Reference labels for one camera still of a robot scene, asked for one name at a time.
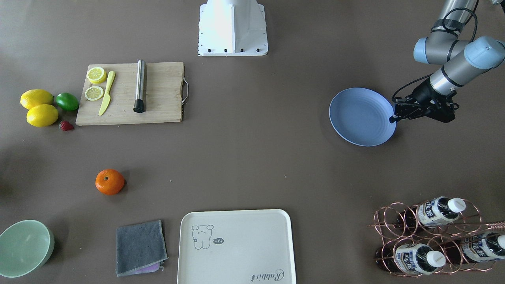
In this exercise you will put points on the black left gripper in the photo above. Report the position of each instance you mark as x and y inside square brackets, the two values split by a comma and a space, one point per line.
[421, 93]

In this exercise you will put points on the blue plate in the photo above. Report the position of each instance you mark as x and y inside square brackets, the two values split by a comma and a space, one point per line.
[361, 117]

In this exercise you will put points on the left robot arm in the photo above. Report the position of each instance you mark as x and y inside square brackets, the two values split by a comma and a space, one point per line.
[460, 62]

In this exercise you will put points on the dark tea bottle middle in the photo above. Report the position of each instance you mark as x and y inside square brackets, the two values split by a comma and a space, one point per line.
[430, 214]

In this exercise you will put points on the dark tea bottle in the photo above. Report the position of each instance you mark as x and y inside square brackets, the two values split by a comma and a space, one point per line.
[410, 260]
[430, 214]
[478, 248]

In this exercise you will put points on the dark tea bottle near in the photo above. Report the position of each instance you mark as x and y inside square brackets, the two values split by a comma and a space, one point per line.
[410, 260]

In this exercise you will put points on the dark tea bottle far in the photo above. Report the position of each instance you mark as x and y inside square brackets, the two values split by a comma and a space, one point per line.
[478, 248]

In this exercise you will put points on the cream rabbit tray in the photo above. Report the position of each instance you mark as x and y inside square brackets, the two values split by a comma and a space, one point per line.
[236, 247]

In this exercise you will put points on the wooden cutting board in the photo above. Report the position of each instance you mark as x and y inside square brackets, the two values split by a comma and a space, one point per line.
[163, 99]

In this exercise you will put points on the steel muddler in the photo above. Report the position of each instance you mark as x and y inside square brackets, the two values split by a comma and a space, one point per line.
[140, 98]

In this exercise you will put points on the grey cloth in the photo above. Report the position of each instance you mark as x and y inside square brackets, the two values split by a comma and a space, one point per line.
[140, 248]

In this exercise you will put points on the yellow plastic knife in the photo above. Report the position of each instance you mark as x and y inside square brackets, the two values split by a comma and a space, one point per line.
[106, 96]

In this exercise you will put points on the orange fruit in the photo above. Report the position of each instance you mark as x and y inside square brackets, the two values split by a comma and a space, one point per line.
[109, 181]

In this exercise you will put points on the lemon slice upper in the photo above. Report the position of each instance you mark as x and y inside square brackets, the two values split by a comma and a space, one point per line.
[96, 75]

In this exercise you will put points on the lemon slice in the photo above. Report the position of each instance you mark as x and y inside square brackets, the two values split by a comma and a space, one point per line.
[94, 93]
[96, 75]

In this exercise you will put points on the lemon slice lower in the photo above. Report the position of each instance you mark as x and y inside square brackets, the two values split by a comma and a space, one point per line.
[94, 93]

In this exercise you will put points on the green lime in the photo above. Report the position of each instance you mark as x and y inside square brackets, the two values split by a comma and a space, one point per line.
[67, 101]

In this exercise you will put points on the red strawberry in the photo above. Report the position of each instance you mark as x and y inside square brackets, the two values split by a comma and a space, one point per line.
[66, 126]

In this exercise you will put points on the yellow lemon lower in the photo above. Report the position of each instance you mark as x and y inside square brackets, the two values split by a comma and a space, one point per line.
[42, 115]

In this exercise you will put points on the yellow lemon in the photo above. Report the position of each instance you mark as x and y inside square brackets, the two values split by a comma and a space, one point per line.
[35, 97]
[42, 115]

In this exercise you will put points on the yellow lemon upper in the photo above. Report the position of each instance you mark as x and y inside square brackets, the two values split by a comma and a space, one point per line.
[35, 97]

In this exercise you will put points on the green bowl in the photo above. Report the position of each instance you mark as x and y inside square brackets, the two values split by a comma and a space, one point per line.
[24, 247]

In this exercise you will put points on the copper wire bottle rack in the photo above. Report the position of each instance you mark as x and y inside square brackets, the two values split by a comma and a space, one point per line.
[469, 223]

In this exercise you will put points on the white camera stand base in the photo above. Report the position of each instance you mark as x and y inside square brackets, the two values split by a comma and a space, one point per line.
[232, 28]

